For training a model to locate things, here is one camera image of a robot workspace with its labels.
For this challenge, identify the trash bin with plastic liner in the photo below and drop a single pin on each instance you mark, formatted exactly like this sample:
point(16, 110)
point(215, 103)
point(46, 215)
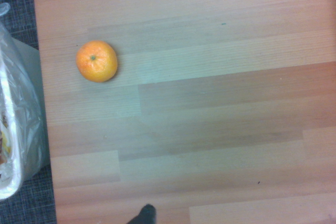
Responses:
point(23, 119)

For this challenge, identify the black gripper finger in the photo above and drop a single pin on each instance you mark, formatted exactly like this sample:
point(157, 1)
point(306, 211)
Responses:
point(145, 215)

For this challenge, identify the orange tangerine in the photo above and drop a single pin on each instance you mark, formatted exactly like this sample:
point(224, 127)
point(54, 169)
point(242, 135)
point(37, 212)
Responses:
point(96, 61)

